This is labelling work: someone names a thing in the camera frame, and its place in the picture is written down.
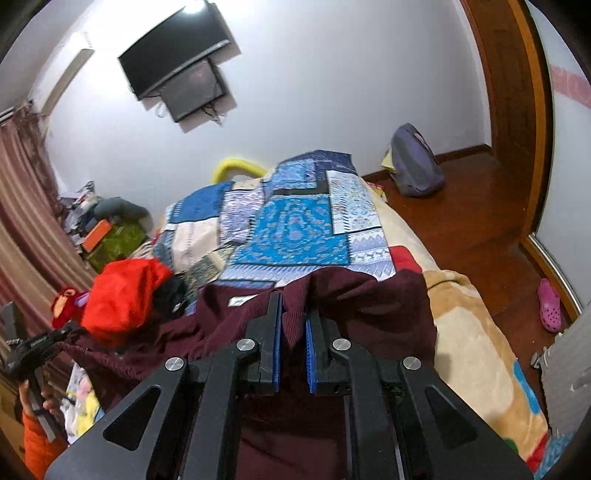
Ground grey purple backpack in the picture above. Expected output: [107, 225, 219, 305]
[390, 123, 447, 198]

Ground pile of clutter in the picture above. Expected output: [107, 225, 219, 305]
[58, 182, 100, 241]

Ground red jacket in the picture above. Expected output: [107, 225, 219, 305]
[82, 258, 174, 347]

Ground striped red curtain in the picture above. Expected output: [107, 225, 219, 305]
[0, 104, 98, 333]

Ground black cloth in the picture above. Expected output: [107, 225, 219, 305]
[154, 276, 188, 319]

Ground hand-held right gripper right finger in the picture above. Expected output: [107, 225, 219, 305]
[305, 307, 534, 480]

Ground white ribbed suitcase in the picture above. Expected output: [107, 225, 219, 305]
[531, 305, 591, 437]

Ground person's left hand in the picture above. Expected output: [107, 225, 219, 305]
[17, 381, 64, 421]

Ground white air conditioner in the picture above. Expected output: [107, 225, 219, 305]
[39, 44, 96, 114]

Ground person's left forearm orange sleeve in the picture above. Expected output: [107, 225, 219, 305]
[22, 411, 70, 480]

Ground blue patchwork blanket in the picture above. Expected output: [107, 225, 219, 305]
[152, 148, 398, 296]

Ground small black wall monitor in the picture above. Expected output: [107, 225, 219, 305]
[159, 58, 228, 123]

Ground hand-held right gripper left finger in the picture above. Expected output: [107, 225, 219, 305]
[44, 292, 283, 480]

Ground red plush toy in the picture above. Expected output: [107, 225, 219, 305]
[50, 286, 91, 329]

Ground maroon button shirt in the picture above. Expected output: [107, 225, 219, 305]
[58, 265, 439, 480]

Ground orange box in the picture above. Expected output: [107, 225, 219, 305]
[81, 219, 114, 254]

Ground yellow curved tube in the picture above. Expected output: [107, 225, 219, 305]
[212, 158, 267, 185]

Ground white sliding wardrobe door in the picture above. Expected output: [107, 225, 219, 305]
[526, 0, 591, 319]

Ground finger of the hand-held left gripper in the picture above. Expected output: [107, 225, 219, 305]
[48, 320, 80, 346]

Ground wooden door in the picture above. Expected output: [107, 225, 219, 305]
[462, 0, 539, 155]

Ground yellow cloth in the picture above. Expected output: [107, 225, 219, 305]
[74, 394, 101, 428]

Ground black wall television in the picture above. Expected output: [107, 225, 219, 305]
[117, 0, 230, 100]

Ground pink clog shoe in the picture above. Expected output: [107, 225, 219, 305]
[537, 278, 563, 333]

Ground grey cloth bundle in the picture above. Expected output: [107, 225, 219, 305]
[93, 197, 152, 228]

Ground beige cartoon printed blanket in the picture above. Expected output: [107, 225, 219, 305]
[369, 185, 551, 462]

